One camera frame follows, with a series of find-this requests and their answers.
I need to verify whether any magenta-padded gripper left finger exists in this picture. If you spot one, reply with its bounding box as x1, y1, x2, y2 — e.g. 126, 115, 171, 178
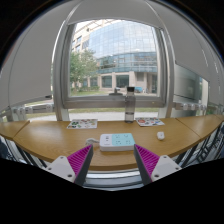
44, 144, 95, 187

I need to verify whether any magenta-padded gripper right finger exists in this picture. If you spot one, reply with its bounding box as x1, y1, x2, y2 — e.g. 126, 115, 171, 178
133, 144, 183, 186

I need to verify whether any sticker sheet with green stickers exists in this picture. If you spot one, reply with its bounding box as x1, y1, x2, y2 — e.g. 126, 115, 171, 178
66, 118, 99, 130

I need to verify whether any sticker sheet with red sticker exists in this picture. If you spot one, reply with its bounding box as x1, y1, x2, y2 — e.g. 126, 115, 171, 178
134, 116, 166, 128

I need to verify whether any white and teal power strip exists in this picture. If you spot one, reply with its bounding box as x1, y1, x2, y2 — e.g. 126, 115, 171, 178
99, 132, 136, 153

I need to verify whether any clear bottle with black cap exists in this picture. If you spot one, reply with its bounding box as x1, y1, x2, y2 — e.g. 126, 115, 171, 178
124, 86, 137, 124

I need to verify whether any white power strip cable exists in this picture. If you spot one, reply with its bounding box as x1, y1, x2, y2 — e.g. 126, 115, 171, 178
85, 137, 101, 147

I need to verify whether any white wall socket rail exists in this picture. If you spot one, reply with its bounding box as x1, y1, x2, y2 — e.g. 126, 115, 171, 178
9, 102, 55, 116
173, 101, 209, 112

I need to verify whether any grey window frame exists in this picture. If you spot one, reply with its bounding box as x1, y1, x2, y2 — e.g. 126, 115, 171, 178
51, 14, 176, 122

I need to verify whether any dark window handle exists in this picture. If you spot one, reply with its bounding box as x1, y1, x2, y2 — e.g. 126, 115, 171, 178
109, 87, 124, 97

